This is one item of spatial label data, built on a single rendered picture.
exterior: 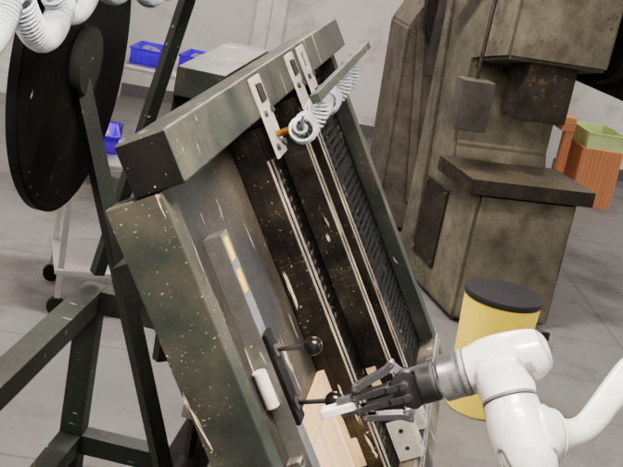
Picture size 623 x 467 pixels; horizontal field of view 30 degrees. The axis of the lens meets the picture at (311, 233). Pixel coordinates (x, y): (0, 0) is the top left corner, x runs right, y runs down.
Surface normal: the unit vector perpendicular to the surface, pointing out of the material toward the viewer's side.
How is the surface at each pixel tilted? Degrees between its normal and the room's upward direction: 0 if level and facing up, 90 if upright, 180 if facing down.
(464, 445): 0
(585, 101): 90
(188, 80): 90
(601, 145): 90
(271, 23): 90
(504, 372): 58
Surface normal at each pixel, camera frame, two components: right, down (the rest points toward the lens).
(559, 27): 0.25, 0.36
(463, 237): -0.95, -0.09
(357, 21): 0.04, 0.30
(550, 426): 0.53, -0.47
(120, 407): 0.18, -0.94
